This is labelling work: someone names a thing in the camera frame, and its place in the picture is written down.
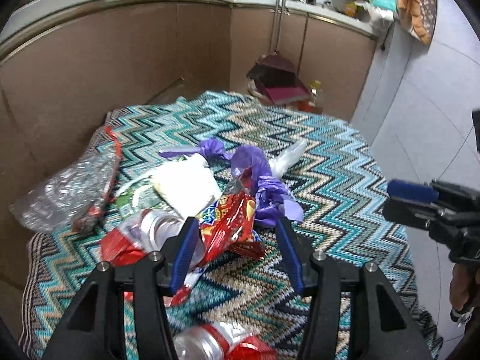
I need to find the orange patterned hanging cloth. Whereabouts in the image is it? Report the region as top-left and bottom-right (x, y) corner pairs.
(397, 0), (438, 46)

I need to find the red snack wrapper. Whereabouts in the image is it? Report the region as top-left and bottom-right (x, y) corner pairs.
(165, 190), (265, 306)

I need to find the clear plastic bag red strip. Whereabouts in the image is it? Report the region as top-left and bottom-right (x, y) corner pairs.
(10, 126), (121, 234)

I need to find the person right hand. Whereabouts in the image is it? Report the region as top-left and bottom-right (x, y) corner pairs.
(449, 264), (479, 311)

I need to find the zigzag patterned blue cloth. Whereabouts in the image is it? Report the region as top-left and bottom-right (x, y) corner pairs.
(19, 91), (443, 359)

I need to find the maroon dustpan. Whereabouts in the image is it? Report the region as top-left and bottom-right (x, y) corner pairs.
(255, 77), (311, 105)

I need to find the maroon broom with metal handle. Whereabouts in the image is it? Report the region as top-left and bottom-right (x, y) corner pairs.
(247, 0), (296, 88)

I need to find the purple plastic bag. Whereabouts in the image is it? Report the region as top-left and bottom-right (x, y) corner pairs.
(159, 137), (304, 228)

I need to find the cooking oil bottle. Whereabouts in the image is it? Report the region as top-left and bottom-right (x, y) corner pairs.
(298, 80), (324, 115)

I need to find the white paper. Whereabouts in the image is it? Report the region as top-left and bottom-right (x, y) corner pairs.
(151, 154), (222, 218)

